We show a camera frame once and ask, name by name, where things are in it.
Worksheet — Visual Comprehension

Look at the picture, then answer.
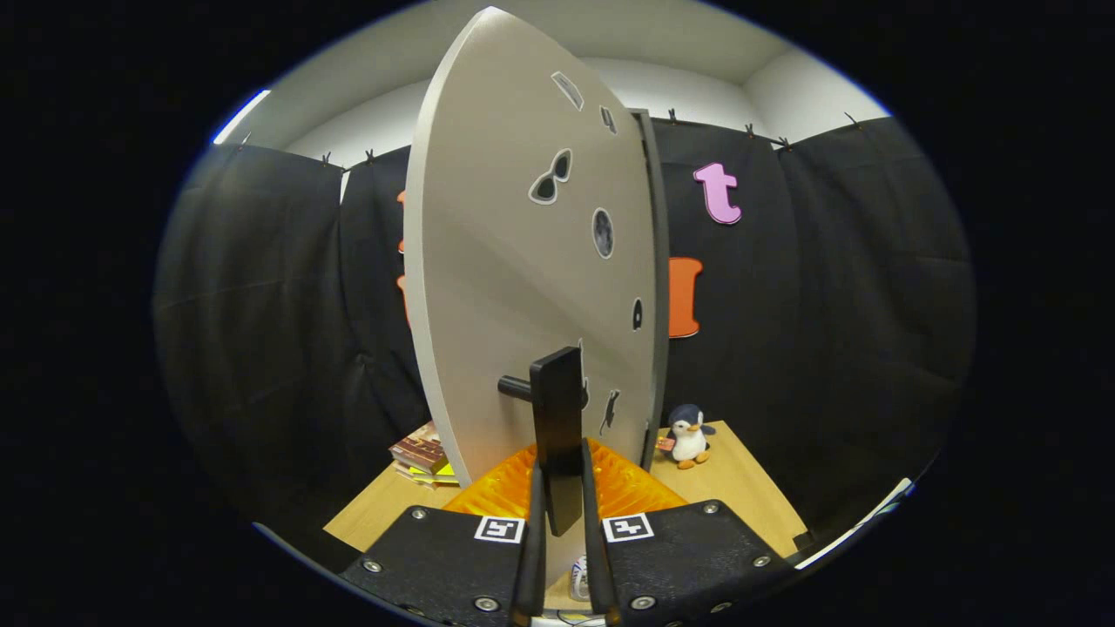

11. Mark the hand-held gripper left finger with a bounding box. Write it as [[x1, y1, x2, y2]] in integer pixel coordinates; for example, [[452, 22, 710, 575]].
[[338, 444, 548, 627]]

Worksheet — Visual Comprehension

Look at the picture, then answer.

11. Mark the grey shoe cabinet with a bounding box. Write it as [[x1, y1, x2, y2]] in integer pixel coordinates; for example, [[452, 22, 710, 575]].
[[629, 109, 672, 471]]

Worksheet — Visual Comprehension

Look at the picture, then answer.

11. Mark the penguin plush toy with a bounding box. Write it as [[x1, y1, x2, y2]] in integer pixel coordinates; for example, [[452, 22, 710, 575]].
[[655, 403, 717, 471]]

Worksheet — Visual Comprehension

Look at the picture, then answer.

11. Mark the brown cover book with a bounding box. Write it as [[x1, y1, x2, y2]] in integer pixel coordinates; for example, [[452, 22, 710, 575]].
[[389, 421, 449, 475]]

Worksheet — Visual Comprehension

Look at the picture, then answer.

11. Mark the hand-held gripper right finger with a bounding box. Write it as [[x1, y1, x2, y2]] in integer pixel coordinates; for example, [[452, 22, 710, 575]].
[[579, 438, 798, 627]]

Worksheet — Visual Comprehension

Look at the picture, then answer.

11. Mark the row of black clips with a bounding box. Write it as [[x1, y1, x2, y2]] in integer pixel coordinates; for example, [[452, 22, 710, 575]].
[[235, 109, 863, 166]]

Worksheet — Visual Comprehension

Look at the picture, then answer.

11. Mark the beige shoe cabinet door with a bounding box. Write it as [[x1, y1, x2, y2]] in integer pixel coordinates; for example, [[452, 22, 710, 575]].
[[402, 7, 659, 602]]

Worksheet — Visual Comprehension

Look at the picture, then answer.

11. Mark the ceiling light panel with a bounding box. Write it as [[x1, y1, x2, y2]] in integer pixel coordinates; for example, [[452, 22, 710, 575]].
[[212, 89, 271, 145]]

